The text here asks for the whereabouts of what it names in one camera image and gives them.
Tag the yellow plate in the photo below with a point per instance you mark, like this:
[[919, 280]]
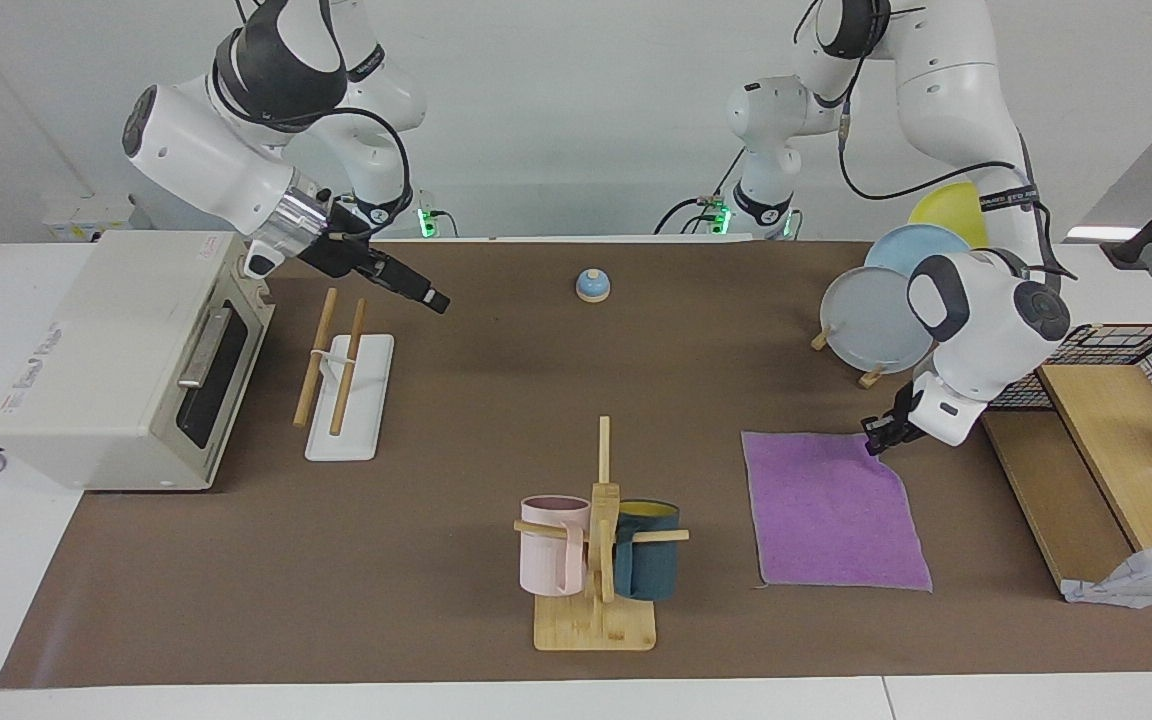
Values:
[[951, 210]]

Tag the wooden shelf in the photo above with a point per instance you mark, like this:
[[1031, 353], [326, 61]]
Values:
[[1106, 440]]

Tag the beige toaster oven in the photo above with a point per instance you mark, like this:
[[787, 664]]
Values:
[[106, 350]]

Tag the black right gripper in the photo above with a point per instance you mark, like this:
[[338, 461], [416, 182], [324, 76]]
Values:
[[341, 250]]

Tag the pink mug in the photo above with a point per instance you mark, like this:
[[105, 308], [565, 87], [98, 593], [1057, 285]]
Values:
[[546, 560]]

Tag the brown table mat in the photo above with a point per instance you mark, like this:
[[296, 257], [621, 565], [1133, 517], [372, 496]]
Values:
[[486, 400]]

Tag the light blue plate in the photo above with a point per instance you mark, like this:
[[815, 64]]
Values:
[[911, 250]]

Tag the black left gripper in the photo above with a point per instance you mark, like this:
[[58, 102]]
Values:
[[906, 410]]

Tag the dark teal mug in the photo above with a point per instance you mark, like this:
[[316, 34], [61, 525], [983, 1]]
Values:
[[651, 565]]

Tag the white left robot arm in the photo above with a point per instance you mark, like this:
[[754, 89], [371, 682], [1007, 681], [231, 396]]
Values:
[[956, 100]]

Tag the wooden mug tree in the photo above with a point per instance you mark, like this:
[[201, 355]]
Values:
[[596, 625]]

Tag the wooden plate rack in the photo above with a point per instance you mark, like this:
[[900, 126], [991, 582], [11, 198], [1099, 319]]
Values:
[[872, 377]]

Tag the grey plate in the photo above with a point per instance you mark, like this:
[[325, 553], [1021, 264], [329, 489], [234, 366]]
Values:
[[871, 320]]

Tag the purple and grey towel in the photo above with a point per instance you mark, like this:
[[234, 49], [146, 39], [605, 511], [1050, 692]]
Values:
[[831, 510]]

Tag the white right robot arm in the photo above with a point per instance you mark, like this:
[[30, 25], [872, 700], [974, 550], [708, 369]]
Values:
[[206, 160]]

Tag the white patterned cloth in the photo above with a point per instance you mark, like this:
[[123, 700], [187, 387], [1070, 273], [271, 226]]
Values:
[[1146, 580]]

